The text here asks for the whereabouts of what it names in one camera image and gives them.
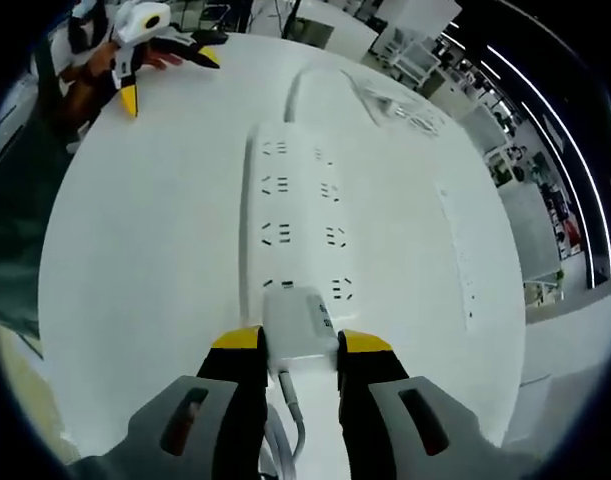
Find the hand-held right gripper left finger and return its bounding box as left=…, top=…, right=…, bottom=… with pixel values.
left=67, top=324, right=271, bottom=480

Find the white power strip cable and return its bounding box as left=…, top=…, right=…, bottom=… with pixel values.
left=283, top=67, right=382, bottom=127

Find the white power strip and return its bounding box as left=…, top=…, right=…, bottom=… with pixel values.
left=237, top=119, right=362, bottom=327

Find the white charger cable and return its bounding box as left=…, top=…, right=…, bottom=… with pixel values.
left=263, top=368, right=309, bottom=480

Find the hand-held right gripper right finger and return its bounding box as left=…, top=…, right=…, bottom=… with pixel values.
left=335, top=327, right=532, bottom=480

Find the white mesh chair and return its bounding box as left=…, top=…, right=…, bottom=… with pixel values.
left=398, top=42, right=442, bottom=82

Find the person's left hand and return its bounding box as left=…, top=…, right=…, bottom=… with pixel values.
left=137, top=49, right=184, bottom=71

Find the white charger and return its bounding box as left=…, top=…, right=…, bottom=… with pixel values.
left=262, top=285, right=339, bottom=376

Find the white background table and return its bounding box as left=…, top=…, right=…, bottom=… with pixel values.
left=297, top=0, right=380, bottom=52

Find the clear plastic bag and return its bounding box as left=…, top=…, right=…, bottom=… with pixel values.
left=357, top=74, right=450, bottom=137

